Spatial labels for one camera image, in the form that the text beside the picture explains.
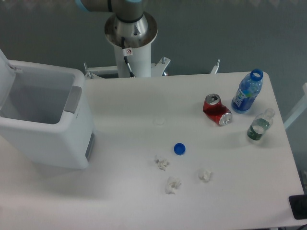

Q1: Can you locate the crumpled white tissue right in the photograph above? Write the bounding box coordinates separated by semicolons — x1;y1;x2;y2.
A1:
198;168;213;183

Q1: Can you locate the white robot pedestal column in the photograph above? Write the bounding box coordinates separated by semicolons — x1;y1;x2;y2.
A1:
113;44;152;78

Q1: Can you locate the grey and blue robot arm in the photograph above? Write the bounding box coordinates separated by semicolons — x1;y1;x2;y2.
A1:
75;0;158;48

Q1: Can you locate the white frame at right edge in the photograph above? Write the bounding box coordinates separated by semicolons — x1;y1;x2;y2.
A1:
283;83;307;130

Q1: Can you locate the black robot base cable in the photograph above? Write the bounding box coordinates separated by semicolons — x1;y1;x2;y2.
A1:
121;36;136;78

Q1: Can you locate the clear bottle with green label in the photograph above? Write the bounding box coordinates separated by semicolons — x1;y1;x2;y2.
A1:
247;108;275;141

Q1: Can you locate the white translucent bottle cap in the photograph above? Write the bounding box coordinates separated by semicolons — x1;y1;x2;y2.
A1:
153;116;165;126

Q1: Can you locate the blue plastic drink bottle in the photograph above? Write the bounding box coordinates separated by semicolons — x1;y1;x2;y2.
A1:
232;69;263;114

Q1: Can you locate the crushed red soda can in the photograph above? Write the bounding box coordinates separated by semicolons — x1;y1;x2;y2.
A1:
203;93;232;126

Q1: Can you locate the crumpled white tissue left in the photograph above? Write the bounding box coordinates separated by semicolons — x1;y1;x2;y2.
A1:
154;155;170;171

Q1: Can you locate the crumpled white tissue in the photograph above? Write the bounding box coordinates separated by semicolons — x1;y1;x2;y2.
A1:
165;176;181;195
154;155;170;171
198;168;213;183

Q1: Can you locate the blue bottle cap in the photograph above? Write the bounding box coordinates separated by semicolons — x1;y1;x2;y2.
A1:
174;143;186;156

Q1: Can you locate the black device at table edge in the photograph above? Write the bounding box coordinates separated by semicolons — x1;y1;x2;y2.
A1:
288;195;307;220

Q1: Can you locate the white trash can with lid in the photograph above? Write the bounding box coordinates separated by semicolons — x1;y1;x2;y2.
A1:
0;54;95;169

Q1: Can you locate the crumpled white tissue bottom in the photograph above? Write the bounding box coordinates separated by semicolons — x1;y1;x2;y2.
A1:
165;176;181;195

